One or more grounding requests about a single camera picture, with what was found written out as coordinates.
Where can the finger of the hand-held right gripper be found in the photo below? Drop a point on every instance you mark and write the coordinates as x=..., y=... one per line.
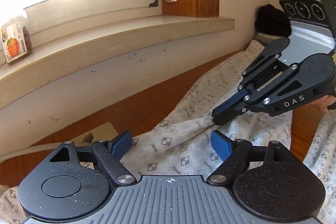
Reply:
x=273, y=90
x=252, y=73

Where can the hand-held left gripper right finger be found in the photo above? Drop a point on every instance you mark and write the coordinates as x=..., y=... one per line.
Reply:
x=220, y=144

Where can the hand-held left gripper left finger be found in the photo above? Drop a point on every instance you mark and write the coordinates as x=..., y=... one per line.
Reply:
x=122, y=141

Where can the white checker-print pajama pants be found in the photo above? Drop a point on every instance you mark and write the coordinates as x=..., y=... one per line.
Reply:
x=170, y=140

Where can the person's right hand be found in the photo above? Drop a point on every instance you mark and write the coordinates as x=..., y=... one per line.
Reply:
x=329, y=103

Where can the black folded sweater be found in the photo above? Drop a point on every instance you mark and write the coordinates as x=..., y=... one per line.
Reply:
x=270, y=19

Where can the beige windowsill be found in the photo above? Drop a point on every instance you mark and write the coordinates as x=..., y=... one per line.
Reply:
x=105, y=40

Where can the clear jar orange label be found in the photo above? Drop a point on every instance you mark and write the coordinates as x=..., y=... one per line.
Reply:
x=15, y=45

